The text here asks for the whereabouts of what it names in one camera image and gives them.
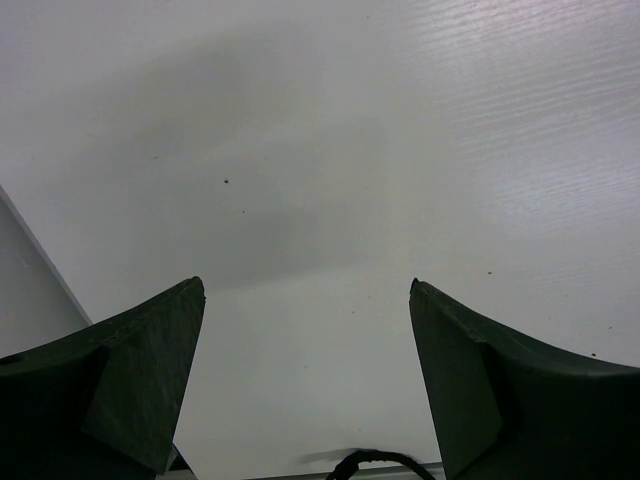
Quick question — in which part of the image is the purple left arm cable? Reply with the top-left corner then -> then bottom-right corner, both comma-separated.
327,448 -> 434,480

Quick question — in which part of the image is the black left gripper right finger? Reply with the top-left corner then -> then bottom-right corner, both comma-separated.
409,280 -> 639,479

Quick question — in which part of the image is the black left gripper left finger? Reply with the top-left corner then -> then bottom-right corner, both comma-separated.
1,277 -> 206,479

